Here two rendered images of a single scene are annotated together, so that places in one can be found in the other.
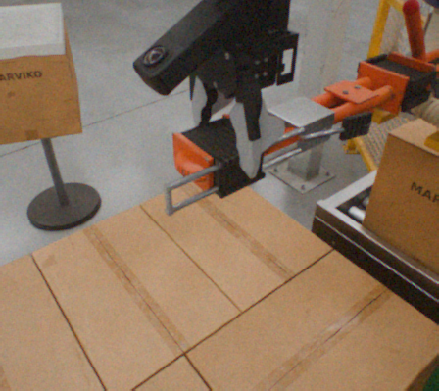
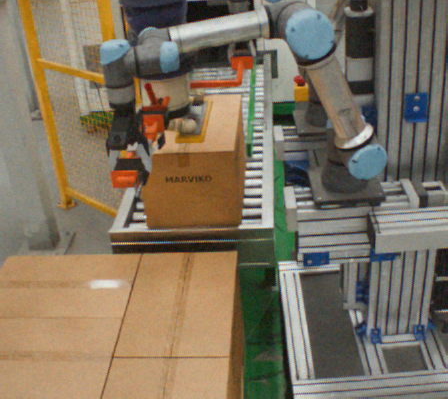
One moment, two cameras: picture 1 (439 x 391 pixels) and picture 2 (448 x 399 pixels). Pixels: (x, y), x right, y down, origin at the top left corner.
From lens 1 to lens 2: 1.30 m
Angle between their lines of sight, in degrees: 39
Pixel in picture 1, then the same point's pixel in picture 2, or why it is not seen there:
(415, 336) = (221, 263)
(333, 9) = (13, 89)
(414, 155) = (158, 159)
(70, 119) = not seen: outside the picture
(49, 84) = not seen: outside the picture
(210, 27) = (128, 122)
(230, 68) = (134, 133)
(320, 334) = (176, 295)
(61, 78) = not seen: outside the picture
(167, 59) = (123, 137)
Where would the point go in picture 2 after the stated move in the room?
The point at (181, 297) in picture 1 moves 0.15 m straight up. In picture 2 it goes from (77, 337) to (68, 305)
